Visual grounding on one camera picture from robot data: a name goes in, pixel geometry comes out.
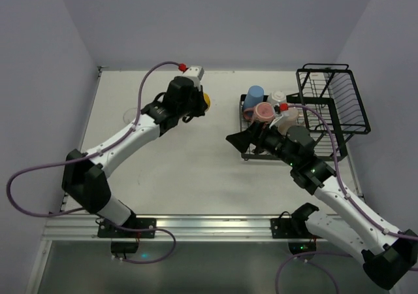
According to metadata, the yellow ceramic mug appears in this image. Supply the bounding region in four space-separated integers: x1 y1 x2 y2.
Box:
203 93 211 112

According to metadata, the clear faceted glass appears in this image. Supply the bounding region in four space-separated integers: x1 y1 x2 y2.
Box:
123 108 137 124

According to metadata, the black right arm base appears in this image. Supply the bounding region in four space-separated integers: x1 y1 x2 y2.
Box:
270 203 319 255

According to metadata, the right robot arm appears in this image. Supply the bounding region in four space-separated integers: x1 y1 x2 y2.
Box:
226 122 417 290

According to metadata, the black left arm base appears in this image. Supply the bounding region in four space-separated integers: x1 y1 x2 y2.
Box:
95 218 157 259

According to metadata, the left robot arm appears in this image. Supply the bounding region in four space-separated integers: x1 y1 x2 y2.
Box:
61 75 209 229

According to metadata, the black two-tier dish rack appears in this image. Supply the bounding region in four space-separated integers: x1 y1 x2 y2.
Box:
248 63 371 161

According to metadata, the pink smiley face mug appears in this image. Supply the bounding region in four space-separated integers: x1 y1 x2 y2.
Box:
242 102 276 123

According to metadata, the white ceramic cup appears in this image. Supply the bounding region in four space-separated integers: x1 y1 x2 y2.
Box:
266 91 287 106

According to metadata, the light blue plastic cup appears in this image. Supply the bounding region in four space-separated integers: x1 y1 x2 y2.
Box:
242 85 264 110

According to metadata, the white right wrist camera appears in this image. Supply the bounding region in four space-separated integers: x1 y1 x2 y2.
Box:
269 103 293 128

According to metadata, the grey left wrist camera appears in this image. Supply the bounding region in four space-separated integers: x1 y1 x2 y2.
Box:
178 63 204 88

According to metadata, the aluminium mounting rail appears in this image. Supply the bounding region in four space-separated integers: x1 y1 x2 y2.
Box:
41 214 286 242

